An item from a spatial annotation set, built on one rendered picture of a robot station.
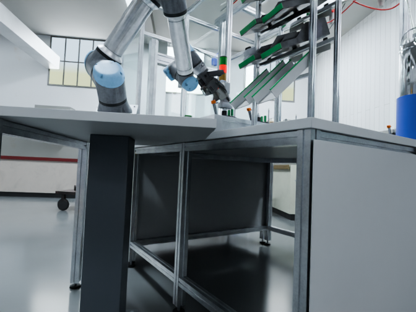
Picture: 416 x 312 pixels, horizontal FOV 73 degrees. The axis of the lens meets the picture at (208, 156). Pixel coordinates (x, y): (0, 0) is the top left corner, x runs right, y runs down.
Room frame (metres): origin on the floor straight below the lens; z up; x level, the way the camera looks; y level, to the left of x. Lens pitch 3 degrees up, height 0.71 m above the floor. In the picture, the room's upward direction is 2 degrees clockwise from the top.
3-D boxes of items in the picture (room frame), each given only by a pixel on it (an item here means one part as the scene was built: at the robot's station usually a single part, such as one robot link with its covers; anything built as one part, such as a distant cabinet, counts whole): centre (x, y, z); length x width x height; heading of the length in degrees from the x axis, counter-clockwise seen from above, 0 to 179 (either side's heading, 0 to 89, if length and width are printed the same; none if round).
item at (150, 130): (1.25, 0.37, 0.84); 0.90 x 0.70 x 0.03; 6
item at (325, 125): (1.77, -0.45, 0.85); 1.50 x 1.41 x 0.03; 34
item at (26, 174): (6.53, 3.30, 0.39); 2.09 x 1.77 x 0.79; 6
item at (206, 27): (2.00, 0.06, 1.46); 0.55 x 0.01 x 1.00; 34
